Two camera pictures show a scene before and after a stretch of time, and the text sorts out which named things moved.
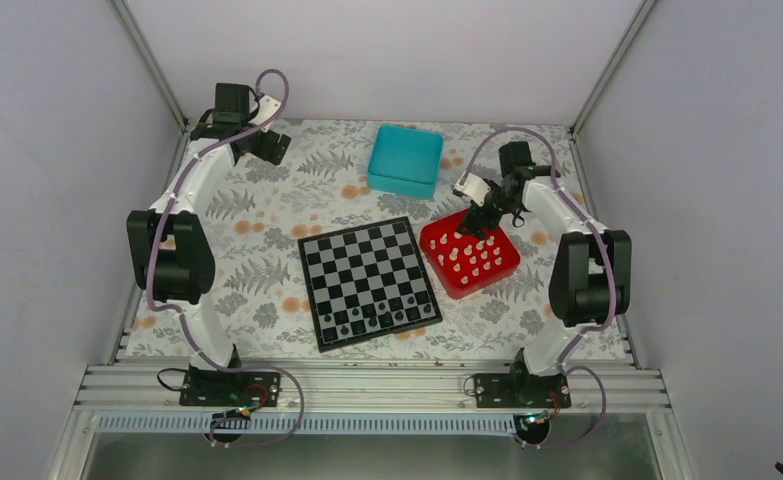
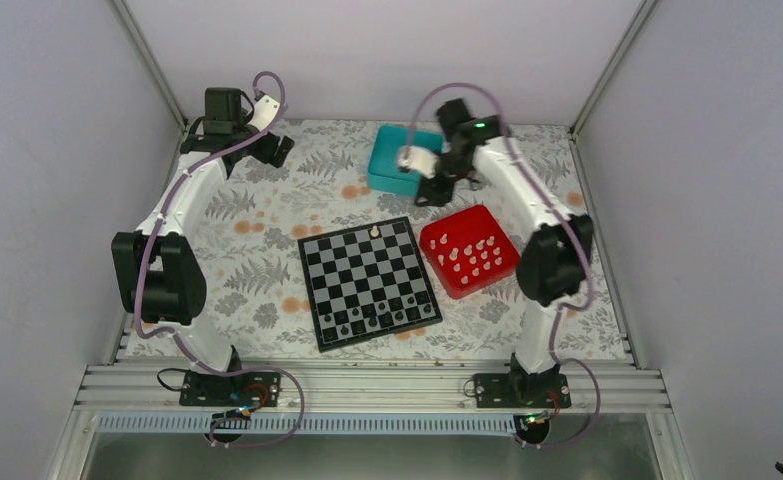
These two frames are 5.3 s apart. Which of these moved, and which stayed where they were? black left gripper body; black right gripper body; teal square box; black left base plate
Moved: black right gripper body
Stayed: black left gripper body; black left base plate; teal square box
